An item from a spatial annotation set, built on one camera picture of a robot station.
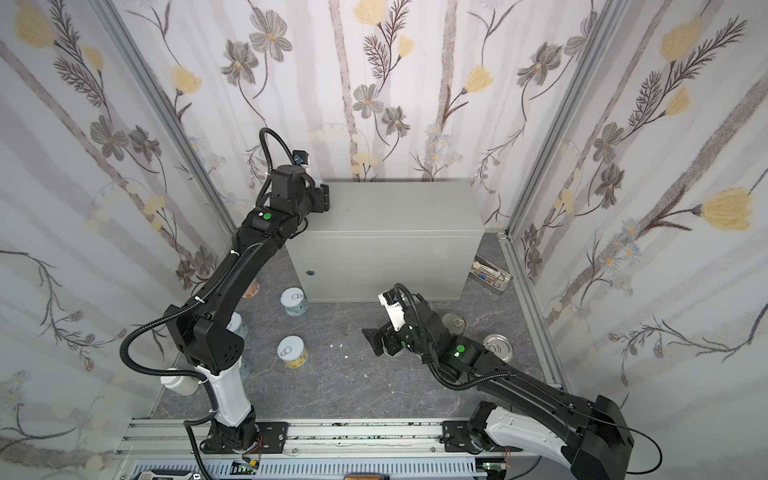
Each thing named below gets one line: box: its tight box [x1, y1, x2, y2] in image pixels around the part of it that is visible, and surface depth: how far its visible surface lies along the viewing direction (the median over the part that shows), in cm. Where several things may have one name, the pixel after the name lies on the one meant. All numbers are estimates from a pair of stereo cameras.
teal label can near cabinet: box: [280, 286, 308, 317], surface depth 97 cm
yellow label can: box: [276, 334, 308, 369], surface depth 86 cm
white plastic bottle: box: [160, 367, 200, 396], surface depth 77 cm
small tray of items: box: [469, 255, 513, 293], surface depth 109 cm
